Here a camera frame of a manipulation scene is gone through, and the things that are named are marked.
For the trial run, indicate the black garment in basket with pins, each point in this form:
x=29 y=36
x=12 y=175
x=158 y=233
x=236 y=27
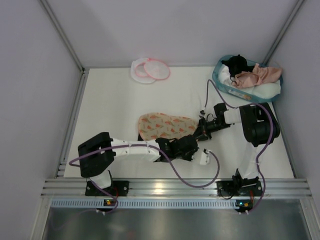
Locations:
x=237 y=65

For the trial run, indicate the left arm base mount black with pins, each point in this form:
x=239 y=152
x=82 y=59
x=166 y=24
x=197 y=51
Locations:
x=119 y=188

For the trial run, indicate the grey slotted cable duct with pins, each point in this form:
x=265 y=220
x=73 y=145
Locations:
x=151 y=203

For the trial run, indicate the black bra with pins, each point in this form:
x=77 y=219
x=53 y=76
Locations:
x=159 y=158

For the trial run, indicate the aluminium front rail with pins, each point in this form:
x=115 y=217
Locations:
x=282 y=188

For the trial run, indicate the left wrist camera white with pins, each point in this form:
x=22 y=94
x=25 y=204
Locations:
x=205 y=157

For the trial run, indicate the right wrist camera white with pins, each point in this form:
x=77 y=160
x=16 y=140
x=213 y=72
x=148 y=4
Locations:
x=202 y=114

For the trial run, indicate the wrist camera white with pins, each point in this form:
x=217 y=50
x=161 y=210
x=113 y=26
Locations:
x=205 y=157
x=202 y=114

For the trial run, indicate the pink floral mesh laundry bag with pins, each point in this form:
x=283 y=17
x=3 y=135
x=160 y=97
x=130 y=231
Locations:
x=155 y=125

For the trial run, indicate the left aluminium frame post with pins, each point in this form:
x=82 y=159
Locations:
x=61 y=33

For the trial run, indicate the white garment in basket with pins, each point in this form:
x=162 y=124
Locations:
x=257 y=94

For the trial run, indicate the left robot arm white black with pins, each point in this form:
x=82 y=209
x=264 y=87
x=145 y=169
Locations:
x=99 y=152

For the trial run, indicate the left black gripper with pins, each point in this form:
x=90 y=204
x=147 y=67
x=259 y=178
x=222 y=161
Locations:
x=191 y=152

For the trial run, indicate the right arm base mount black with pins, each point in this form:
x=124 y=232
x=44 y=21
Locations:
x=238 y=186

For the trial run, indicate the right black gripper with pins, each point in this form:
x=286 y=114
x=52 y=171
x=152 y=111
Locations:
x=205 y=126

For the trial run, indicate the pink garment in basket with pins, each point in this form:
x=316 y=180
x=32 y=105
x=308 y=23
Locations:
x=258 y=76

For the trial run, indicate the aluminium frame post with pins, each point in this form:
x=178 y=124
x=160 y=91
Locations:
x=61 y=33
x=297 y=7

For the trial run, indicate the right aluminium frame post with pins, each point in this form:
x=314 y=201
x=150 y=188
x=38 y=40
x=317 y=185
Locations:
x=297 y=7

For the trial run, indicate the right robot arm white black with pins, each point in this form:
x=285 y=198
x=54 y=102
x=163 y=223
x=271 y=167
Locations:
x=259 y=127

